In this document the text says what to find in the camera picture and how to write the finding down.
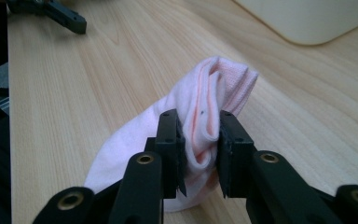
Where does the white divided storage box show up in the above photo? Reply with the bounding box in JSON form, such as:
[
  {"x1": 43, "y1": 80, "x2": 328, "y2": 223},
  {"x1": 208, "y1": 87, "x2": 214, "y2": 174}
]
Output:
[{"x1": 234, "y1": 0, "x2": 358, "y2": 47}]

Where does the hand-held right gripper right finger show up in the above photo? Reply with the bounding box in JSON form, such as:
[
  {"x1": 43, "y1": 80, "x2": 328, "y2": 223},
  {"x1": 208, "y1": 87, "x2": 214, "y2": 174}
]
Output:
[{"x1": 215, "y1": 110, "x2": 257, "y2": 199}]

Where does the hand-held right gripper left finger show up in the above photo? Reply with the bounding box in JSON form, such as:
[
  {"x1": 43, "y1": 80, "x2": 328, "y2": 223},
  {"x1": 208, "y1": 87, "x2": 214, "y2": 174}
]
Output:
[{"x1": 145, "y1": 108, "x2": 188, "y2": 200}]

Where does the pink sock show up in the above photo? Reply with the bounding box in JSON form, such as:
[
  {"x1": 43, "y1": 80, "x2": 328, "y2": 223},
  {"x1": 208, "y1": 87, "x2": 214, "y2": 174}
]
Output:
[{"x1": 83, "y1": 55, "x2": 259, "y2": 213}]

